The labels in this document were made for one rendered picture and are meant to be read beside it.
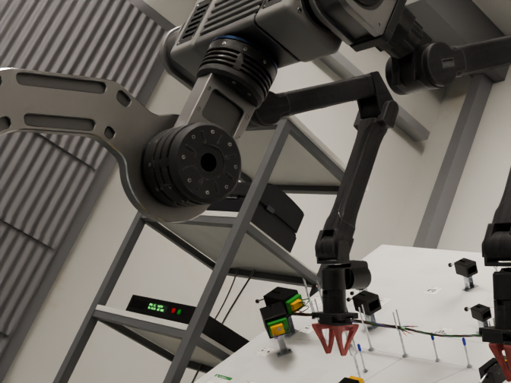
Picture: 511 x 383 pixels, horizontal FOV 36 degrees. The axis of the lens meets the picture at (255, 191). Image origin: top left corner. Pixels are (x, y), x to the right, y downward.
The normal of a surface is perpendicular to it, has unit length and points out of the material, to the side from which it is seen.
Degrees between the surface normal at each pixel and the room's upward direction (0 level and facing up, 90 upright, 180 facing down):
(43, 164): 90
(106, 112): 90
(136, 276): 90
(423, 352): 53
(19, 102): 90
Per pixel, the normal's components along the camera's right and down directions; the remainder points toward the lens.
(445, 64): 0.58, -0.07
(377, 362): -0.26, -0.93
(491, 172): -0.72, -0.51
